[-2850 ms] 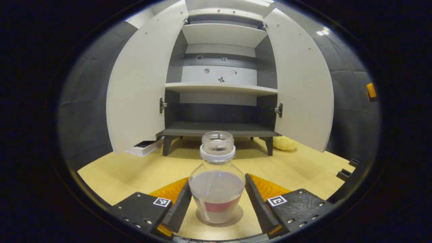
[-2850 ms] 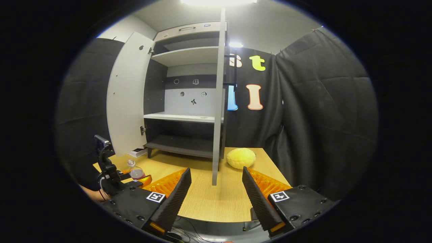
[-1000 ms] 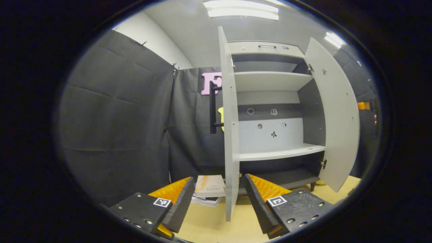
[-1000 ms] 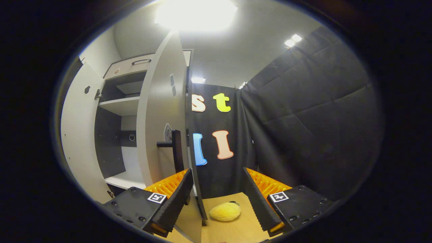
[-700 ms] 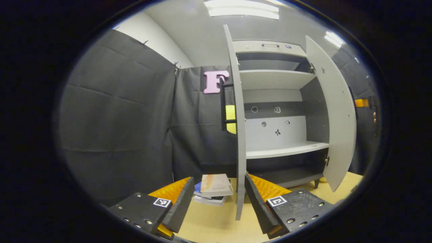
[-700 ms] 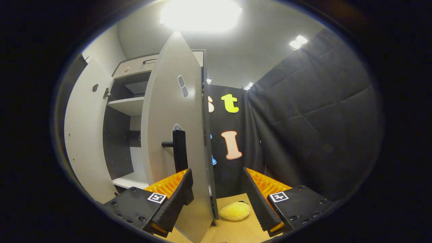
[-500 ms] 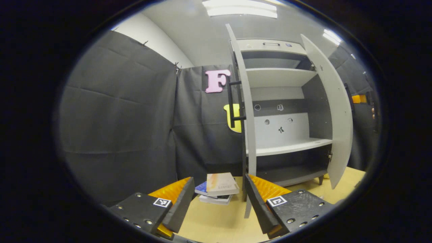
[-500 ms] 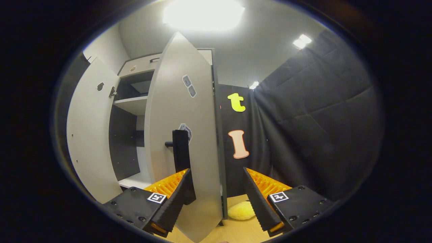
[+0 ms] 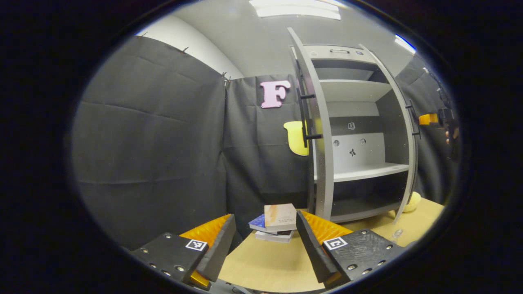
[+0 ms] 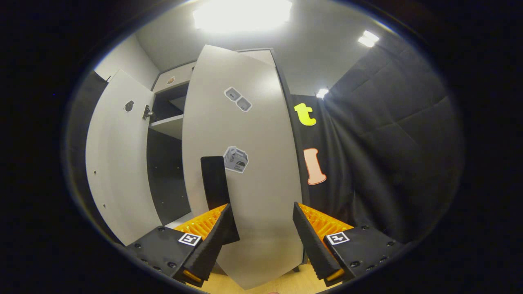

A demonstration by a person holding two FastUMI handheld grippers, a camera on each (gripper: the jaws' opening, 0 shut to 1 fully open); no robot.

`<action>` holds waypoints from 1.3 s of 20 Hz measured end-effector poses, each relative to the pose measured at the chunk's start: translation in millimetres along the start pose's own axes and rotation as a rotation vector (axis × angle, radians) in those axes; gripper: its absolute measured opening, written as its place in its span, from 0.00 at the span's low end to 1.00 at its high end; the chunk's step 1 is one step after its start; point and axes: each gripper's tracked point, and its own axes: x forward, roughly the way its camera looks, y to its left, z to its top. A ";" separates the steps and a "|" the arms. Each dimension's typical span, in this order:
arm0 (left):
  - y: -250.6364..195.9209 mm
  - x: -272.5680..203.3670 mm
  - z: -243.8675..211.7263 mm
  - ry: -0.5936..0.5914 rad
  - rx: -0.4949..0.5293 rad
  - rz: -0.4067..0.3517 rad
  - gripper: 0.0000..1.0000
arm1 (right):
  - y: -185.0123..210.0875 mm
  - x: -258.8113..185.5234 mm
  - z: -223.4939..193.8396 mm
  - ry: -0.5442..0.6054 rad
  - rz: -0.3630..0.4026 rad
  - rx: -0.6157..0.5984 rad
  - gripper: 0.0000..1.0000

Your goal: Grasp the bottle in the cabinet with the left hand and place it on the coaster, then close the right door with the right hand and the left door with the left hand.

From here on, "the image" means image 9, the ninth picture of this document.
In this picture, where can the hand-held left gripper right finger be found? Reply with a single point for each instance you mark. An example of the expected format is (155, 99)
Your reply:
(312, 249)

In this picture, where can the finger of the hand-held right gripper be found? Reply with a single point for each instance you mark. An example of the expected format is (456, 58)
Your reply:
(428, 119)

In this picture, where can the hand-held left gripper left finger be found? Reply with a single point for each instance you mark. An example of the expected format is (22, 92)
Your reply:
(218, 253)

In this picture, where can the grey cabinet door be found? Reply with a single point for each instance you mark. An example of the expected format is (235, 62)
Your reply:
(325, 163)
(412, 163)

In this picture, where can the grey open-front cabinet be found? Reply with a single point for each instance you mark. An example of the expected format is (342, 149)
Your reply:
(367, 151)

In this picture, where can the white cabinet shelf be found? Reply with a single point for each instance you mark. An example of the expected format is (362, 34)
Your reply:
(367, 171)
(351, 90)

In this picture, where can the white book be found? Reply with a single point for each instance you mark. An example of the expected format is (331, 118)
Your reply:
(271, 237)

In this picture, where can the beige book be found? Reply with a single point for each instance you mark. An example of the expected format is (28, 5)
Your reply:
(280, 216)

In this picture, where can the blue book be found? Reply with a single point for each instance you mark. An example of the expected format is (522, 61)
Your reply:
(257, 223)

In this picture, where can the small ceiling light panel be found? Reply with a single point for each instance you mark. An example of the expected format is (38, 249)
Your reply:
(404, 43)

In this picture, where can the yellow round sponge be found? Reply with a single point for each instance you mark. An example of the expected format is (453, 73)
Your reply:
(413, 202)

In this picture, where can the small clear round object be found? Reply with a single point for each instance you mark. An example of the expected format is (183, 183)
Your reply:
(397, 234)

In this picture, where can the large ceiling light panel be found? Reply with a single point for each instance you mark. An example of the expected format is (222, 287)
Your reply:
(296, 9)

